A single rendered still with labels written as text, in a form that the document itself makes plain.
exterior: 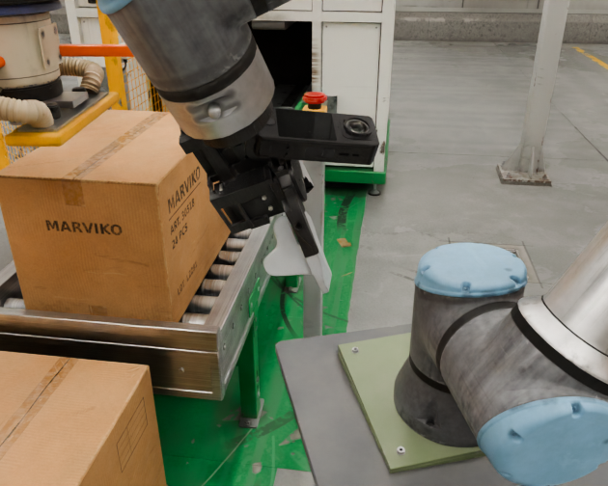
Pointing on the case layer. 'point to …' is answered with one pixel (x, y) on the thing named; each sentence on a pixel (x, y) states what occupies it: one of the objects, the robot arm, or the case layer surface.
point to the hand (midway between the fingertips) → (322, 237)
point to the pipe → (41, 101)
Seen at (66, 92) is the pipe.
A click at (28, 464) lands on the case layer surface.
